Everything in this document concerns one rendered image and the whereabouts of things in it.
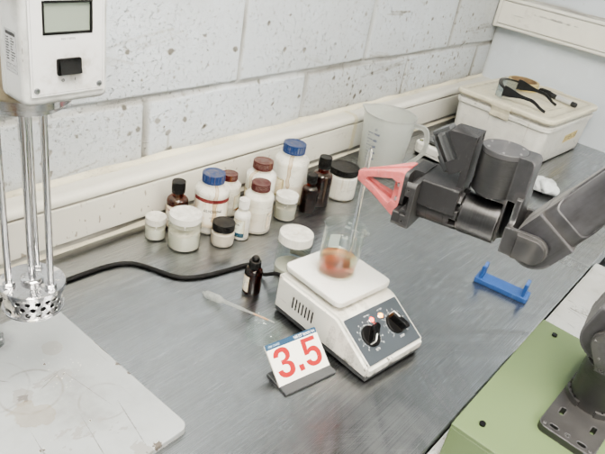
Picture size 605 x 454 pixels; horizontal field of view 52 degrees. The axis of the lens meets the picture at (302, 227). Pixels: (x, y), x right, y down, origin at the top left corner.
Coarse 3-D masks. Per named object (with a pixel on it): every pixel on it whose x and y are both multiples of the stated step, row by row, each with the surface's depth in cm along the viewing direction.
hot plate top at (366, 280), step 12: (288, 264) 93; (300, 264) 94; (312, 264) 94; (360, 264) 97; (300, 276) 91; (312, 276) 92; (360, 276) 94; (372, 276) 94; (384, 276) 95; (312, 288) 90; (324, 288) 89; (336, 288) 90; (348, 288) 90; (360, 288) 91; (372, 288) 91; (336, 300) 87; (348, 300) 88
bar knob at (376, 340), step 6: (378, 324) 87; (366, 330) 88; (372, 330) 87; (378, 330) 87; (366, 336) 87; (372, 336) 86; (378, 336) 86; (366, 342) 87; (372, 342) 86; (378, 342) 88
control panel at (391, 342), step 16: (384, 304) 92; (352, 320) 88; (368, 320) 89; (384, 320) 91; (352, 336) 86; (384, 336) 89; (400, 336) 91; (416, 336) 92; (368, 352) 86; (384, 352) 88
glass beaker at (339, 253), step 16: (336, 224) 93; (352, 224) 93; (336, 240) 88; (352, 240) 88; (320, 256) 92; (336, 256) 89; (352, 256) 90; (320, 272) 92; (336, 272) 91; (352, 272) 92
